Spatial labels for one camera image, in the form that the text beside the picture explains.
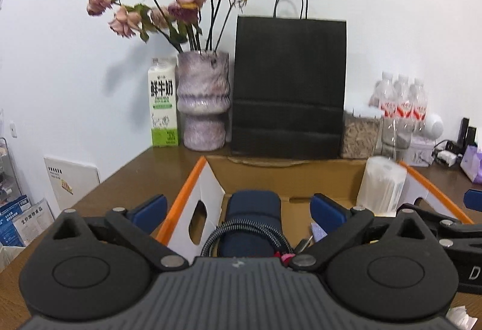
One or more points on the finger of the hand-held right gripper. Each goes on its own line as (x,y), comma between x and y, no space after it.
(474,200)
(459,234)

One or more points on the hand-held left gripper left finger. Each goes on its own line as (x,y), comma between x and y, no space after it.
(150,213)

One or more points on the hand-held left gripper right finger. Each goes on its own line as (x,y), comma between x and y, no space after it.
(327,213)

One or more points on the purple knitted cloth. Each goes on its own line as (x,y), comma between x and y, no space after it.
(319,232)

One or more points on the translucent cotton swab container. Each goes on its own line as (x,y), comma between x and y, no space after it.
(380,183)

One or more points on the navy fabric pouch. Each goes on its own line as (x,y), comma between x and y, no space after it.
(252,209)

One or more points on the orange cardboard box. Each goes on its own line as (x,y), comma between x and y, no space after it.
(244,175)

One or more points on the brown wooden desktop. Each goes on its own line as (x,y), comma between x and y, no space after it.
(131,179)

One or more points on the purple tissue box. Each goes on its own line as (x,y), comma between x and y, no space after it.
(472,164)

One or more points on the white paper scrap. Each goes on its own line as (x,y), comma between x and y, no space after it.
(459,318)

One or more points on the white charger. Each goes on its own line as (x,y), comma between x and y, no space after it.
(446,158)

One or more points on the white tin box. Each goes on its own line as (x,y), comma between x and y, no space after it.
(421,153)

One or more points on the raffia strands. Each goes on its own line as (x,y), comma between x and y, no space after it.
(263,161)

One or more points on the clear seed container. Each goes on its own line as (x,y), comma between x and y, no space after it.
(359,136)

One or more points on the white round device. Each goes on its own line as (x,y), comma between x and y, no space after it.
(433,126)

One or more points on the clear glass cup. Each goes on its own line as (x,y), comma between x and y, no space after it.
(395,134)

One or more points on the white green milk carton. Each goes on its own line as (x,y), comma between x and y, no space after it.
(164,104)

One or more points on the clear water bottle red label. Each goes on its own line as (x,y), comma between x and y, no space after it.
(402,98)
(420,100)
(384,94)

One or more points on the purple mottled vase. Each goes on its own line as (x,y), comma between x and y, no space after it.
(203,100)

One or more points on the stack of blue boxes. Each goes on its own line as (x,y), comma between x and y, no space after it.
(22,221)

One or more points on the black paper bag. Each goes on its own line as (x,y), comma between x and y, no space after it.
(288,89)

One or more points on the metal storage rack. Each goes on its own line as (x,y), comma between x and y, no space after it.
(7,172)

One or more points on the white wall panel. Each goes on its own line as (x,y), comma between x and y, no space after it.
(71,179)

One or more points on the white wall socket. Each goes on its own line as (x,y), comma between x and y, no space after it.
(12,129)

